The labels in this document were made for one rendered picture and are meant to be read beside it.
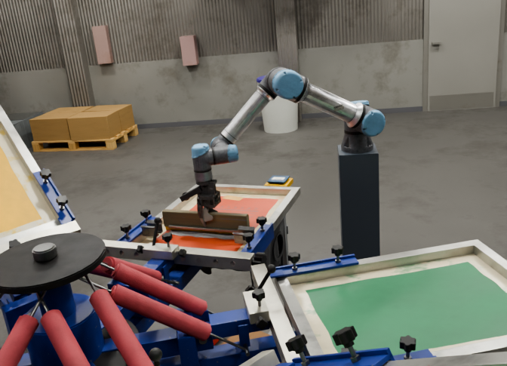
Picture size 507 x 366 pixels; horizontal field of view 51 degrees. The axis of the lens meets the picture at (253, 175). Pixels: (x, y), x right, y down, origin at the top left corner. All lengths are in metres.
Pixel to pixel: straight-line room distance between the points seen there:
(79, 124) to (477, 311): 6.95
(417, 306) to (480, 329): 0.20
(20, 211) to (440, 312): 1.61
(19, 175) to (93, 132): 5.63
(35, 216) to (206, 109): 6.64
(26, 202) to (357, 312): 1.38
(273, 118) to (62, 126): 3.11
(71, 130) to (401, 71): 5.05
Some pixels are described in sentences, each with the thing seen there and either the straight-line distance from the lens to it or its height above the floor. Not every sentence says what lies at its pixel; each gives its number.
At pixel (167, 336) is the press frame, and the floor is 1.02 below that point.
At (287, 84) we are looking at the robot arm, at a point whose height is 1.58.
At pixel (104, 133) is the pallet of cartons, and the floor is 0.24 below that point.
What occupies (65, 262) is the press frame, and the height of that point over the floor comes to 1.32.
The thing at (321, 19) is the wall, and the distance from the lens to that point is 8.40.
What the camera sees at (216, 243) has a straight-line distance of 2.26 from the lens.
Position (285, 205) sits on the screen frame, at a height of 0.99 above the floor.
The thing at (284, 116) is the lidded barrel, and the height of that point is 0.25.
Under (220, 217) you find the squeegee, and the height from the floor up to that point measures 1.04.
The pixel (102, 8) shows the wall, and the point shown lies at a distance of 9.02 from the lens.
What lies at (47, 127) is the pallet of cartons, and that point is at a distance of 8.41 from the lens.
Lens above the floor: 1.93
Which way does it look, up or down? 19 degrees down
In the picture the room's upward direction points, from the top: 5 degrees counter-clockwise
